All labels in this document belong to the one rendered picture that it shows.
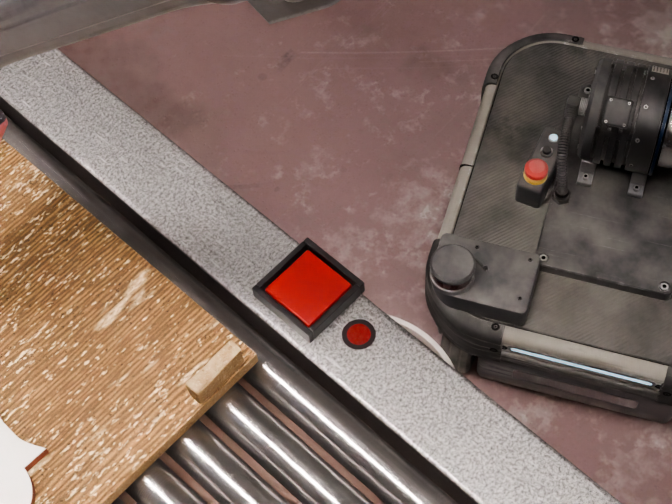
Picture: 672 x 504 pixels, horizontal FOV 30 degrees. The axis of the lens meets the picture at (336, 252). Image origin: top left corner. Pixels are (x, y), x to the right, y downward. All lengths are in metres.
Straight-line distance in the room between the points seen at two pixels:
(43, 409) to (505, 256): 0.97
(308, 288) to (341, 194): 1.17
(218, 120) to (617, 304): 0.91
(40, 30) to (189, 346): 0.41
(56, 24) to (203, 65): 1.73
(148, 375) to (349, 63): 1.46
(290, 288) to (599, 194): 0.95
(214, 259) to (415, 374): 0.23
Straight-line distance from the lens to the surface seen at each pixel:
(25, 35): 0.87
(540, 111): 2.17
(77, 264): 1.23
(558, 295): 1.98
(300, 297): 1.18
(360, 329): 1.18
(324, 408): 1.14
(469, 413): 1.14
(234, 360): 1.13
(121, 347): 1.18
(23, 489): 1.13
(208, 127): 2.47
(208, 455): 1.14
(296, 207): 2.34
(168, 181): 1.29
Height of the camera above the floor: 1.97
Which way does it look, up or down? 59 degrees down
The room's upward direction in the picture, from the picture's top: 6 degrees counter-clockwise
